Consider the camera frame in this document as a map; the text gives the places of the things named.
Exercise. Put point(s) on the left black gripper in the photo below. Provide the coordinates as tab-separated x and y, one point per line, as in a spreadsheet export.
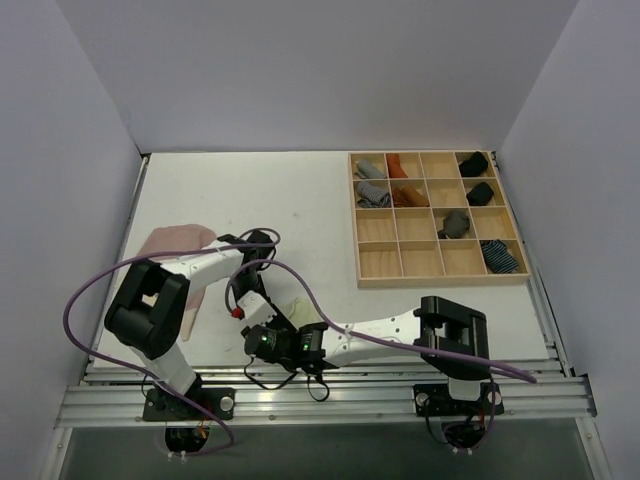
248	279

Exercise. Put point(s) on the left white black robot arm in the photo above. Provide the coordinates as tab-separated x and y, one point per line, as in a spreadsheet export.
147	311

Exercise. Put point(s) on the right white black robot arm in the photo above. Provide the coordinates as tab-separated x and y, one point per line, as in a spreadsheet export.
437	324

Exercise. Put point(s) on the pink underwear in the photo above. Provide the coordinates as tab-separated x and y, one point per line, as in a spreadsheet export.
181	238

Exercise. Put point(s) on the grey striped rolled cloth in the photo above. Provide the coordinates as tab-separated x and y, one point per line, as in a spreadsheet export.
371	196

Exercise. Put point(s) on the wooden compartment tray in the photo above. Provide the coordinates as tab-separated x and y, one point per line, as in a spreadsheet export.
399	247

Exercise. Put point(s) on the orange rolled cloth lower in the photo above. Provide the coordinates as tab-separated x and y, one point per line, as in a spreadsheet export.
408	197

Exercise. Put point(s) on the orange rolled cloth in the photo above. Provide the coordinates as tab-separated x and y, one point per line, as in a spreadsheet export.
394	166
408	197

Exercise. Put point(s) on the orange rolled cloth upper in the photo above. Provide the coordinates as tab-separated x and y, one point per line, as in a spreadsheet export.
394	166

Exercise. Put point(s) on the dark grey rolled cloth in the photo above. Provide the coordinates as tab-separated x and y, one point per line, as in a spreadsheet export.
455	225

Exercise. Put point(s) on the blue striped rolled cloth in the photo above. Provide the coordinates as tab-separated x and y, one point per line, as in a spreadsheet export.
497	258

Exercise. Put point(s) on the black rolled cloth lower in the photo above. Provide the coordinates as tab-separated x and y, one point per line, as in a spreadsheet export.
480	195

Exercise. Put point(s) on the black rolled cloth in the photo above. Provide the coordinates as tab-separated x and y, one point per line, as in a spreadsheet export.
472	164
480	195

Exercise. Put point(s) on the black rolled cloth upper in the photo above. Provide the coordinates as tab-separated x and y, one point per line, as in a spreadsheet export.
472	164

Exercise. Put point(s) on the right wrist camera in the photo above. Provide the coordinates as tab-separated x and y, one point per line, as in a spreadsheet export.
255	312

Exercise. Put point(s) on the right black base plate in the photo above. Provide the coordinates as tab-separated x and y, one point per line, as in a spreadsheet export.
458	398

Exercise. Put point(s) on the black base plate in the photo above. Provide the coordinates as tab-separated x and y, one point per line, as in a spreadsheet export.
458	398
161	406

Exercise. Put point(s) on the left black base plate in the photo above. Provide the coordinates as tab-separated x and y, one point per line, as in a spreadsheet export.
161	406

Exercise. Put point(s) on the aluminium frame rail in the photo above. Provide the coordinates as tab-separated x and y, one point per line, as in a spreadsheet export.
363	393

